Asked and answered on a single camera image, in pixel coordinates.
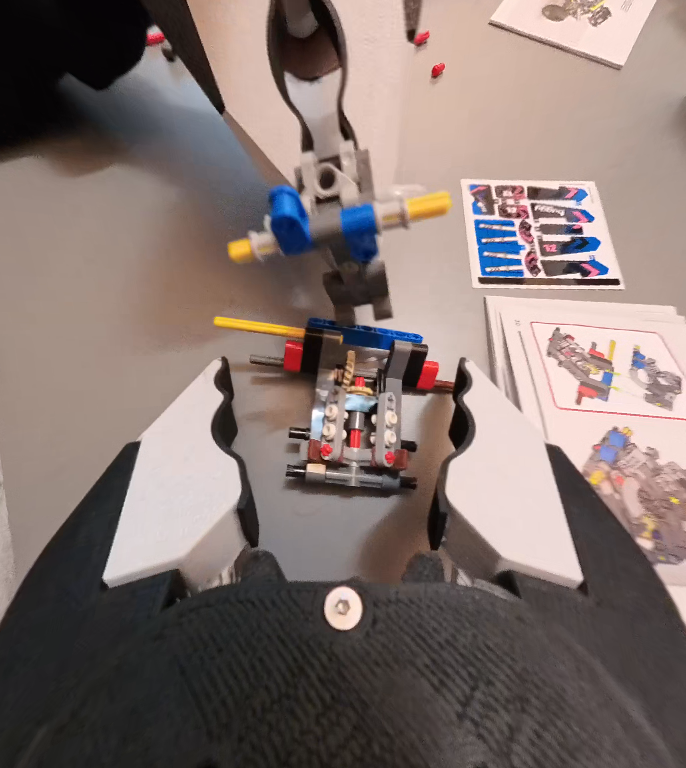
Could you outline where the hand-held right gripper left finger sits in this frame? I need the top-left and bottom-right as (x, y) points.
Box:
(101, 357), (260, 594)

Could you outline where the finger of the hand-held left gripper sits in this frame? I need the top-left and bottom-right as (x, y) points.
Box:
(325, 0), (410, 194)
(187, 0), (309, 182)

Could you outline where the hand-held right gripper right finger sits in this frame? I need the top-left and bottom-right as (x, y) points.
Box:
(427, 357), (586, 592)

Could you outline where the grey and blue lego assembly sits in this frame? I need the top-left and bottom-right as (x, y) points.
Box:
(227, 150), (453, 322)

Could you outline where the lego chassis assembly with axles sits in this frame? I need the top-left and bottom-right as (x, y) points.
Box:
(213, 316), (457, 492)

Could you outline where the person's left forearm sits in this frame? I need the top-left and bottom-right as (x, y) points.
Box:
(0, 0), (152, 160)

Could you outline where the person's left hand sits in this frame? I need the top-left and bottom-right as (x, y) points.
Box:
(280, 27), (344, 82)

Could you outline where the open instruction booklet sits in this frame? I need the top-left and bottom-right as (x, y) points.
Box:
(484, 296), (686, 691)

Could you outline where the closed instruction booklet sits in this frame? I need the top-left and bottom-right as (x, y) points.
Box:
(489, 0), (658, 68)

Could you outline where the sticker sheet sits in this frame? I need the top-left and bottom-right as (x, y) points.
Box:
(461, 179), (626, 290)

